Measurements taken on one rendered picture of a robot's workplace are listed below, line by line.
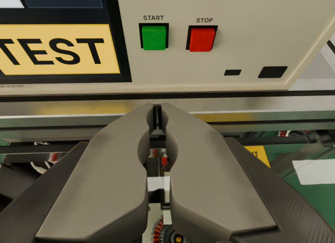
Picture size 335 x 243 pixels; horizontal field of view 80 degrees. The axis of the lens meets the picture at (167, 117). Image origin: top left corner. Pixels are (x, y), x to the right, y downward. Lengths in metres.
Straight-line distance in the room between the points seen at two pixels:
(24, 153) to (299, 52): 0.32
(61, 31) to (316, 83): 0.26
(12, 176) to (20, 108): 0.42
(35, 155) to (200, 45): 0.24
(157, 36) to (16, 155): 0.24
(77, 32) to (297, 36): 0.18
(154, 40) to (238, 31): 0.07
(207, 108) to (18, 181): 0.53
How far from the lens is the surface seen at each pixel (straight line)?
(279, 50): 0.21
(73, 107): 0.22
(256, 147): 0.26
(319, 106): 0.27
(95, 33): 0.18
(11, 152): 0.32
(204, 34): 0.17
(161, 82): 0.21
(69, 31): 0.18
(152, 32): 0.16
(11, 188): 0.64
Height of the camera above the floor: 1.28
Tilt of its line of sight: 57 degrees down
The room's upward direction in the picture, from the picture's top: 3 degrees clockwise
